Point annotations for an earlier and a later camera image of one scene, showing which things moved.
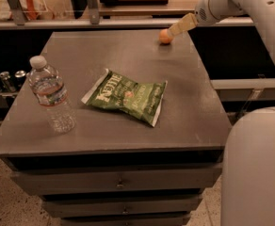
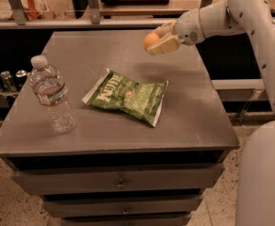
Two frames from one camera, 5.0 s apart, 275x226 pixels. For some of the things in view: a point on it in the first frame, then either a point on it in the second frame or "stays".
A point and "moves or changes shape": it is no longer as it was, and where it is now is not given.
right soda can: x=19 y=78 stays
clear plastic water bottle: x=51 y=93 stays
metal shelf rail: x=137 y=23 stays
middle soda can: x=6 y=84 stays
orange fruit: x=165 y=36 moves or changes shape
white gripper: x=205 y=11 → x=187 y=29
